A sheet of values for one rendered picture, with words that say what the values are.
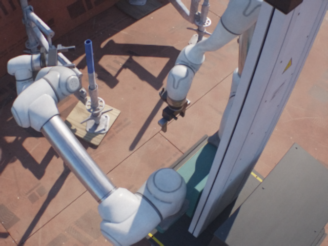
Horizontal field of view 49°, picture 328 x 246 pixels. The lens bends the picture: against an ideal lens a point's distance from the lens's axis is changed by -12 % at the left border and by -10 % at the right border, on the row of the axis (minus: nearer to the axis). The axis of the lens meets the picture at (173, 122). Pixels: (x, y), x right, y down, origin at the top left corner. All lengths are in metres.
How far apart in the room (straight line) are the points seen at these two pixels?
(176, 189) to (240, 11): 0.69
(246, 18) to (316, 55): 2.15
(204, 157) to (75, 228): 0.92
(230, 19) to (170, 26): 1.93
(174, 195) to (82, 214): 0.99
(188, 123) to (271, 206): 1.28
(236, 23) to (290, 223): 0.78
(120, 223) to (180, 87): 0.65
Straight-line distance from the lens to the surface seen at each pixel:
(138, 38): 3.16
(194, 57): 1.78
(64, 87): 1.55
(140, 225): 1.47
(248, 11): 1.33
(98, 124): 2.60
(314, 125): 2.92
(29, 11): 2.66
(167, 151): 2.53
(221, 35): 1.44
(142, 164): 2.48
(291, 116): 2.89
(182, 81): 1.69
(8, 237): 2.42
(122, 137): 2.57
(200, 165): 1.84
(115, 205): 1.46
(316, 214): 1.59
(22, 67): 2.11
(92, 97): 2.35
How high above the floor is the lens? 2.19
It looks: 56 degrees down
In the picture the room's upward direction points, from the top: 8 degrees clockwise
